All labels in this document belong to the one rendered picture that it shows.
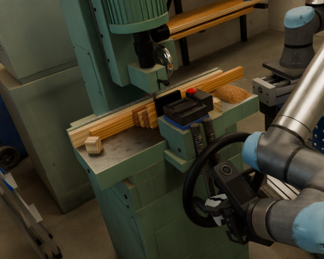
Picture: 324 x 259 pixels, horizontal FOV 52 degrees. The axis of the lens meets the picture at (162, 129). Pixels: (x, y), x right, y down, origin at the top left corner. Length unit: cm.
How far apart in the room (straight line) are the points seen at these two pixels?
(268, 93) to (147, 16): 76
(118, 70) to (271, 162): 64
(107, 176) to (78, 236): 119
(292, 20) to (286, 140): 94
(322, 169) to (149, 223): 64
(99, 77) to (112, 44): 16
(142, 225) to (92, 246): 94
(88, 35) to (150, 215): 62
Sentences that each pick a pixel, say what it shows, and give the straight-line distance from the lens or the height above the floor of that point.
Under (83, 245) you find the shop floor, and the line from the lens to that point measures 204.
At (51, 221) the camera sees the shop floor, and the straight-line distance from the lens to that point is 229.
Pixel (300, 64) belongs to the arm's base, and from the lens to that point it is 158.
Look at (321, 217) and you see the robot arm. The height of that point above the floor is 103.
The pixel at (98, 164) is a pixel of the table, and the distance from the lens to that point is 95.
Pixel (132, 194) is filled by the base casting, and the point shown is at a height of 78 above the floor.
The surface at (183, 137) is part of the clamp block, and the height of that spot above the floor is 95.
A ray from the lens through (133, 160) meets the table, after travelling 95.
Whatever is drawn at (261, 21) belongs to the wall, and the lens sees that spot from 505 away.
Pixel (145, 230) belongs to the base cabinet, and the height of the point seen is 62.
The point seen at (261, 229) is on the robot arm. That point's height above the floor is 95.
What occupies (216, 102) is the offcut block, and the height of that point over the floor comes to 94.
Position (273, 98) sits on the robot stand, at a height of 72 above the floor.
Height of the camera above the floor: 142
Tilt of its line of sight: 30 degrees down
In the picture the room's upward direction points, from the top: 11 degrees counter-clockwise
